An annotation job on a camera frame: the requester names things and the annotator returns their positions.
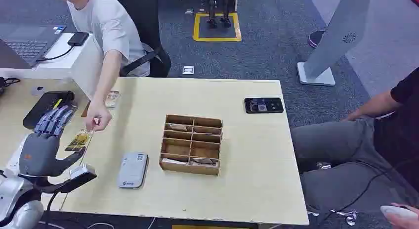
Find person's left hand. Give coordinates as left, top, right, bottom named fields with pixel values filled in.
left=84, top=101, right=113, bottom=133
left=381, top=203, right=419, bottom=229

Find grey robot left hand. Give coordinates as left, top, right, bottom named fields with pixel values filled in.
left=18, top=105, right=86, bottom=178

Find person's right hand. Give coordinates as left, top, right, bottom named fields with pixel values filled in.
left=342, top=109, right=372, bottom=122

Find white handheld controller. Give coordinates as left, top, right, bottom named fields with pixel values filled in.
left=380, top=205, right=419, bottom=221

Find stack of printed cards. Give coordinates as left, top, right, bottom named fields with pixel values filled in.
left=104, top=91, right=121, bottom=109

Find white power strip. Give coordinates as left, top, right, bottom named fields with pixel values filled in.
left=3, top=136, right=30, bottom=177

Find person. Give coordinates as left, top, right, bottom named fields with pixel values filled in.
left=291, top=67, right=419, bottom=229
left=49, top=0, right=151, bottom=133

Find black device with yellow stripe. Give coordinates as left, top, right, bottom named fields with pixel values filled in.
left=22, top=91, right=79, bottom=130

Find white desk riser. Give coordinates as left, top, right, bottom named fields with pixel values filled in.
left=0, top=33, right=105, bottom=99

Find chrome chair base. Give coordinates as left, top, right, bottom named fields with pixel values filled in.
left=307, top=162, right=359, bottom=227

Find grey flat device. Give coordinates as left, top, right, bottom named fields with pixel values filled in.
left=117, top=151, right=150, bottom=189

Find black power adapter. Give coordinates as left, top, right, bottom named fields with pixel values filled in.
left=67, top=32, right=89, bottom=46

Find grey floor stand kiosk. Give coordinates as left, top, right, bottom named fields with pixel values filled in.
left=297, top=0, right=372, bottom=87

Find dark round base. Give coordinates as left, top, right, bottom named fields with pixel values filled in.
left=307, top=30, right=325, bottom=48

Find black smartphone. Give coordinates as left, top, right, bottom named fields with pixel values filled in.
left=244, top=97, right=285, bottom=114

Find grey laptop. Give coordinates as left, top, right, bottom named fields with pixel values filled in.
left=0, top=24, right=67, bottom=70

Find wooden compartment box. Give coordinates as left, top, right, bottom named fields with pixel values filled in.
left=159, top=114, right=224, bottom=176

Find black office chair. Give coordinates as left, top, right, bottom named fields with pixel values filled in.
left=108, top=0, right=172, bottom=78

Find yellow floor tape square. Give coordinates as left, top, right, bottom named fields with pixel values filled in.
left=193, top=12, right=242, bottom=43

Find black humanoid robot legs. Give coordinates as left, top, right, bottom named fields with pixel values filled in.
left=201, top=0, right=233, bottom=29

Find pale wrist camera, black mount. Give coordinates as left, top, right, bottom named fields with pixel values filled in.
left=33, top=163, right=98, bottom=194

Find black controller cable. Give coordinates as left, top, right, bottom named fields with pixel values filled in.
left=322, top=158, right=419, bottom=225

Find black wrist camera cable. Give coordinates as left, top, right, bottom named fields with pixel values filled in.
left=44, top=189, right=60, bottom=229

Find black adapter cable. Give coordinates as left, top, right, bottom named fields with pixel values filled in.
left=36, top=46, right=75, bottom=63

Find black cable bundle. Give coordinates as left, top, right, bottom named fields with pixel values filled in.
left=0, top=77, right=21, bottom=95

